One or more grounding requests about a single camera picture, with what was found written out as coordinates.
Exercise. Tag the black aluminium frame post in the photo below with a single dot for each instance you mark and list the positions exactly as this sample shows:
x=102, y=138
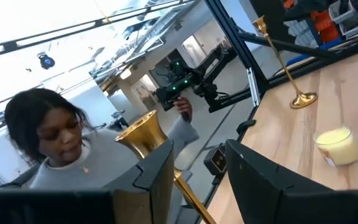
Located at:
x=238, y=46

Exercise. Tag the gold candle stick holder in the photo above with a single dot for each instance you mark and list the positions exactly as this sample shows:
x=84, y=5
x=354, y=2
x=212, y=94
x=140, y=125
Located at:
x=301, y=99
x=145, y=133

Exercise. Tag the yellow candle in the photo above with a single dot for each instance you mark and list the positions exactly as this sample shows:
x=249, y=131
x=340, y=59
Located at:
x=337, y=146

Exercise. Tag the black ceiling-mounted device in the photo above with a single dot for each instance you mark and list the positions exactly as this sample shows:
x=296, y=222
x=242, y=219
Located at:
x=46, y=61

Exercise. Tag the black frame cross brace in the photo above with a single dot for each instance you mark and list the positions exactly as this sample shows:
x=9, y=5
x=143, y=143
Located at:
x=291, y=46

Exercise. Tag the orange object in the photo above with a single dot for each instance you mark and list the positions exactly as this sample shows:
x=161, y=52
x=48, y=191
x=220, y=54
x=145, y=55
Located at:
x=322, y=25

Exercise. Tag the person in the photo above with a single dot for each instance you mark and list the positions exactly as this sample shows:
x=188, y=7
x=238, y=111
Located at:
x=104, y=161

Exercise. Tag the black overhead frame bar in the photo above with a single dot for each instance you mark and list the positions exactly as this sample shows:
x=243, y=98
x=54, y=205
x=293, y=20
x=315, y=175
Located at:
x=98, y=22

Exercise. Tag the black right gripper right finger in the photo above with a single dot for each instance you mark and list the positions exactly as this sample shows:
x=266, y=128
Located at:
x=253, y=186

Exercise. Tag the person's hand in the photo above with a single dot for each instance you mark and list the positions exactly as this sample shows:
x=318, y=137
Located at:
x=183, y=107

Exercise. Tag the grey plastic storage bin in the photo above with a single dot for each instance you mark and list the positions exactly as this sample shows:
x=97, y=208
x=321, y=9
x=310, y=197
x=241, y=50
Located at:
x=346, y=15

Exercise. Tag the black table-level camera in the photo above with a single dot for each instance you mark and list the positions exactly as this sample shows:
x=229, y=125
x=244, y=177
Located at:
x=216, y=160

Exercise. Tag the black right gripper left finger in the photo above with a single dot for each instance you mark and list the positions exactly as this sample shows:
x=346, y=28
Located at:
x=154, y=180

